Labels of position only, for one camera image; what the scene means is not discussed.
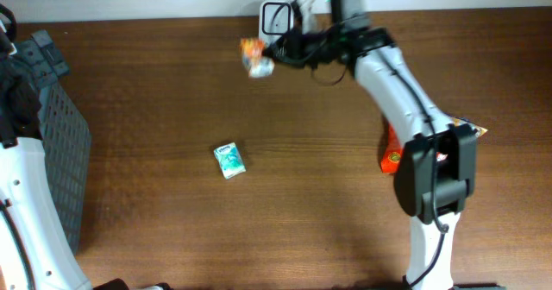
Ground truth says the white barcode scanner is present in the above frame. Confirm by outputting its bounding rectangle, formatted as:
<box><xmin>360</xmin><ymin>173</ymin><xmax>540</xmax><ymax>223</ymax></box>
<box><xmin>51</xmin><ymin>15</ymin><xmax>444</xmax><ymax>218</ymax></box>
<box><xmin>258</xmin><ymin>0</ymin><xmax>294</xmax><ymax>45</ymax></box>

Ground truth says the cream snack bag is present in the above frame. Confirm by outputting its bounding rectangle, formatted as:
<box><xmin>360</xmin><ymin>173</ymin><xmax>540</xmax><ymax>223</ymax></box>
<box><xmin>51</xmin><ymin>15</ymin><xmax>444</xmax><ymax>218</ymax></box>
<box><xmin>449</xmin><ymin>116</ymin><xmax>488</xmax><ymax>138</ymax></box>

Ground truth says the orange tissue pack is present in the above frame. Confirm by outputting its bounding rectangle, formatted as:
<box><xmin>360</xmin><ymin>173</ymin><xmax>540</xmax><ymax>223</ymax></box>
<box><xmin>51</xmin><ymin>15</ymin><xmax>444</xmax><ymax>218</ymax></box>
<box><xmin>240</xmin><ymin>38</ymin><xmax>274</xmax><ymax>79</ymax></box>

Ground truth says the red snack bag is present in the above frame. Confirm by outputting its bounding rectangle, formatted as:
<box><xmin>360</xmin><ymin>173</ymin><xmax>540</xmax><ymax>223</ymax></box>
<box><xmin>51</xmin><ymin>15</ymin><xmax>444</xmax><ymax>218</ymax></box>
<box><xmin>379</xmin><ymin>123</ymin><xmax>403</xmax><ymax>174</ymax></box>

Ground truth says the black right camera cable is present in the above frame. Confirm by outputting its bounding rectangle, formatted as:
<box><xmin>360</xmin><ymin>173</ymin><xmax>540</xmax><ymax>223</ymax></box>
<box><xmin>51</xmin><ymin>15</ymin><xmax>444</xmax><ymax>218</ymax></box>
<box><xmin>270</xmin><ymin>0</ymin><xmax>449</xmax><ymax>290</ymax></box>

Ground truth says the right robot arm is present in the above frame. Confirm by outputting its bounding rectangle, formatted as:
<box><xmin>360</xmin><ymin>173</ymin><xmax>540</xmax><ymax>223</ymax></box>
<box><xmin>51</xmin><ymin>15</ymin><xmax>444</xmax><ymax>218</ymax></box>
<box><xmin>262</xmin><ymin>0</ymin><xmax>477</xmax><ymax>289</ymax></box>

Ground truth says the green tissue pack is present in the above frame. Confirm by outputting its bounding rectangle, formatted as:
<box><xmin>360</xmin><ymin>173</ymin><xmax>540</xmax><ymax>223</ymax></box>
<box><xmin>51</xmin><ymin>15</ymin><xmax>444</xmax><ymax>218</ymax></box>
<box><xmin>214</xmin><ymin>142</ymin><xmax>247</xmax><ymax>180</ymax></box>

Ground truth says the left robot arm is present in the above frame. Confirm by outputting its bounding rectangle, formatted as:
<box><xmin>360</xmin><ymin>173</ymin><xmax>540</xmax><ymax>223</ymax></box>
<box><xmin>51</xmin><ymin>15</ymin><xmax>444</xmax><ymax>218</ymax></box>
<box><xmin>1</xmin><ymin>7</ymin><xmax>92</xmax><ymax>290</ymax></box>

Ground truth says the grey plastic mesh basket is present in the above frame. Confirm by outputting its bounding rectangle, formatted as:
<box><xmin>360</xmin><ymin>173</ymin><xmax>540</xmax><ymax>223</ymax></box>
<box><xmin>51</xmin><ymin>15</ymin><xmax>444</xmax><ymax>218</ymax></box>
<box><xmin>39</xmin><ymin>83</ymin><xmax>91</xmax><ymax>253</ymax></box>

